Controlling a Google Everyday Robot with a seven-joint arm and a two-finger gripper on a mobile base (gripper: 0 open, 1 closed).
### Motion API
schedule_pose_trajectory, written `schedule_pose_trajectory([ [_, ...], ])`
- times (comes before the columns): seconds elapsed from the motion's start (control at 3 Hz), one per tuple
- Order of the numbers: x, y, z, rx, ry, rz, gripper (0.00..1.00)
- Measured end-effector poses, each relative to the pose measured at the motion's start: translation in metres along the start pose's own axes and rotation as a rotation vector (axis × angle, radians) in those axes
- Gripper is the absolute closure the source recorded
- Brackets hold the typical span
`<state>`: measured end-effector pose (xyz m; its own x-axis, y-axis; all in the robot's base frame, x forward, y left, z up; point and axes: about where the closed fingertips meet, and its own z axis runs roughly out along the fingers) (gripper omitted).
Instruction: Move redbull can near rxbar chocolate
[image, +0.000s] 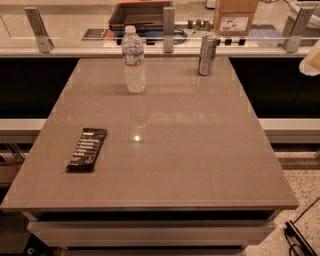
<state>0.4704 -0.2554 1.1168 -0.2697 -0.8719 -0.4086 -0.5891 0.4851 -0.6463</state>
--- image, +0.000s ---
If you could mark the silver blue redbull can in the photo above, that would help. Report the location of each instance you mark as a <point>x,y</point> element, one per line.
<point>207,54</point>

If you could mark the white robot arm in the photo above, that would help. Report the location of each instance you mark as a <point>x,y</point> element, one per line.
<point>310,65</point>

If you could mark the black rxbar chocolate wrapper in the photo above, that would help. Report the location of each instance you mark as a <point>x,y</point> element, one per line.
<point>87,150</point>

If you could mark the clear plastic water bottle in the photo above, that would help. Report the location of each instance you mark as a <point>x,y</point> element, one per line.
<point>133,60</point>

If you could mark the dark open tray box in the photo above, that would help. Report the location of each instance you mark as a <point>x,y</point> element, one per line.
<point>141,13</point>

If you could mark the black label plate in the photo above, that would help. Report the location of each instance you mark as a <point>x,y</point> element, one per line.
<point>95,34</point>

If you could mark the brown cardboard box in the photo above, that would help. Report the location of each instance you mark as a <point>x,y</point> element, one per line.
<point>234,17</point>

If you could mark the middle metal glass bracket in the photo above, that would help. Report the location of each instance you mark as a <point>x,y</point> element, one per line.
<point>168,29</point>

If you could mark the metal glass bracket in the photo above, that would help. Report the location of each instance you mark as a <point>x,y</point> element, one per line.
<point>44,43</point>
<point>168,29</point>
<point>293,33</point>

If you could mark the left metal glass bracket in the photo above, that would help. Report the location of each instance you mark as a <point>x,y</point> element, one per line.
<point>44,43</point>

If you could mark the right metal glass bracket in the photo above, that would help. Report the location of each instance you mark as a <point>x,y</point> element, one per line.
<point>293,33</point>

